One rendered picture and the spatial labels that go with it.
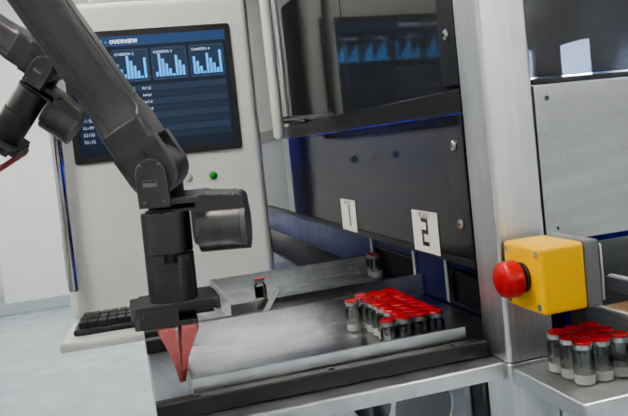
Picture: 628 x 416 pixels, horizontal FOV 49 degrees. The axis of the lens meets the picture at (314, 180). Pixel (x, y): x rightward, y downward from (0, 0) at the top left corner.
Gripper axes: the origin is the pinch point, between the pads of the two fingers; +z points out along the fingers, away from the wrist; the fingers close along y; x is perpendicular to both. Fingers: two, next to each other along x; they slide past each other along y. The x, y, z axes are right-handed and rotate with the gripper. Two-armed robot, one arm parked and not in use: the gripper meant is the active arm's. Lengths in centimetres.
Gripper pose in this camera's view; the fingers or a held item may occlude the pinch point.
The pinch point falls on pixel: (181, 373)
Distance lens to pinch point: 87.3
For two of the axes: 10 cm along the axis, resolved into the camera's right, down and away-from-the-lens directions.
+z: 0.9, 9.9, 0.5
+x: -2.7, -0.2, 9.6
